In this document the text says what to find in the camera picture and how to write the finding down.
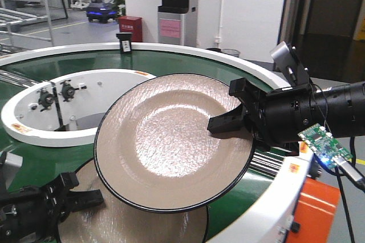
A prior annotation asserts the red box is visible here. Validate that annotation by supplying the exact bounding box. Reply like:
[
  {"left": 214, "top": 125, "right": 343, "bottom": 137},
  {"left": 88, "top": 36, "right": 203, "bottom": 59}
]
[{"left": 117, "top": 15, "right": 143, "bottom": 42}]

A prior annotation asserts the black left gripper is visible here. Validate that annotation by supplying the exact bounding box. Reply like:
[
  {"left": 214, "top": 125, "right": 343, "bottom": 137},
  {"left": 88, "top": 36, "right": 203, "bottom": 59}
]
[{"left": 1, "top": 172, "right": 104, "bottom": 242}]

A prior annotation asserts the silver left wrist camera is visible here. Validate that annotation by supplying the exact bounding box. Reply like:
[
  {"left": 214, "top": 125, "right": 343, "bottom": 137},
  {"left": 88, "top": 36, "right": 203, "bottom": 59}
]
[{"left": 1, "top": 151, "right": 23, "bottom": 193}]

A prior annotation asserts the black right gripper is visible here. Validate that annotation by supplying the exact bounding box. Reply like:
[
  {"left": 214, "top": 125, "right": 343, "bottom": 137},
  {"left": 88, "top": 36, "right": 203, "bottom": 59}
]
[{"left": 207, "top": 78, "right": 316, "bottom": 147}]

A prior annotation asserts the white outer conveyor rim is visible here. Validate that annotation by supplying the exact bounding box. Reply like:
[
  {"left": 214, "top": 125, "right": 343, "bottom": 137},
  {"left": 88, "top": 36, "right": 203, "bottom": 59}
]
[{"left": 0, "top": 42, "right": 314, "bottom": 243}]

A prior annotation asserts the blue lit mobile robot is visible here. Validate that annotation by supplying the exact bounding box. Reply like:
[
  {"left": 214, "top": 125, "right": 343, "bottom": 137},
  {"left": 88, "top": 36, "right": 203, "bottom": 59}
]
[{"left": 86, "top": 0, "right": 117, "bottom": 23}]

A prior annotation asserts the orange machine panel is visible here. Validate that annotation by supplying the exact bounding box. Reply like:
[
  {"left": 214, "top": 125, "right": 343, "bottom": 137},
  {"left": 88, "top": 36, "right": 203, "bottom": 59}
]
[{"left": 286, "top": 178, "right": 340, "bottom": 243}]

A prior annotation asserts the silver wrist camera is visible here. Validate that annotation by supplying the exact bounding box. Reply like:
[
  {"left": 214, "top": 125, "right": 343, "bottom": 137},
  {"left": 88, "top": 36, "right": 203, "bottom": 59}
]
[
  {"left": 270, "top": 41, "right": 311, "bottom": 87},
  {"left": 1, "top": 151, "right": 23, "bottom": 193}
]

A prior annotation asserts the black water dispenser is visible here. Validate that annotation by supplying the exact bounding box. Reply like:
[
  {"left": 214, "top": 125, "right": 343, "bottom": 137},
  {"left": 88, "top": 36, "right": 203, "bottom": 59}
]
[{"left": 157, "top": 0, "right": 198, "bottom": 47}]

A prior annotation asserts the metal roller rack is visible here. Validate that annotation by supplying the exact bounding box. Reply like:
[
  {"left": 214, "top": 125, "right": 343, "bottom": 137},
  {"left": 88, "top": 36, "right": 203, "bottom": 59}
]
[{"left": 1, "top": 0, "right": 54, "bottom": 55}]

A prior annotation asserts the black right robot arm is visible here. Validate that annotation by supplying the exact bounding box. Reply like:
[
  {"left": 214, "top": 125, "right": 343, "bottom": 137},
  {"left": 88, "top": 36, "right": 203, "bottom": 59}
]
[{"left": 208, "top": 78, "right": 364, "bottom": 147}]

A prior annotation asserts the black usb cable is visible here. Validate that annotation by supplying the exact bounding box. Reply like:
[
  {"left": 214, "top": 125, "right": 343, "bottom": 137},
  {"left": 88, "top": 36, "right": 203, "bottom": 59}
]
[{"left": 333, "top": 136, "right": 365, "bottom": 243}]

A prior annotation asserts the beige plate black rim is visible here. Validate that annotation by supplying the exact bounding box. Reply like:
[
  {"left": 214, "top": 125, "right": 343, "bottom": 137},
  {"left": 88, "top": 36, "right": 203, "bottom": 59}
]
[{"left": 94, "top": 74, "right": 254, "bottom": 213}]

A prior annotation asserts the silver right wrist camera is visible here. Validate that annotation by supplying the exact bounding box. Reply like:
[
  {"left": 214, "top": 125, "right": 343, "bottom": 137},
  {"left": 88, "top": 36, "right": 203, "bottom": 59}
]
[{"left": 270, "top": 41, "right": 311, "bottom": 87}]

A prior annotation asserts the black sensor box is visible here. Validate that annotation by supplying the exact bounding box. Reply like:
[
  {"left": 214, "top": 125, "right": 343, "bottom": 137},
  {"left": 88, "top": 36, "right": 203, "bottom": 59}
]
[{"left": 116, "top": 32, "right": 132, "bottom": 54}]

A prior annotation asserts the green circuit board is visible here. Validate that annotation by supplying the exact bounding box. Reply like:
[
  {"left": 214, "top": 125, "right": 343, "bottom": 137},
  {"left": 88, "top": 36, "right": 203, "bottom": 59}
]
[{"left": 298, "top": 123, "right": 353, "bottom": 169}]

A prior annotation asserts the white inner conveyor ring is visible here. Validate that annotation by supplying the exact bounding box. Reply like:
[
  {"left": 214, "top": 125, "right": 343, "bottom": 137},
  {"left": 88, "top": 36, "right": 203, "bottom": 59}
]
[{"left": 1, "top": 68, "right": 157, "bottom": 148}]

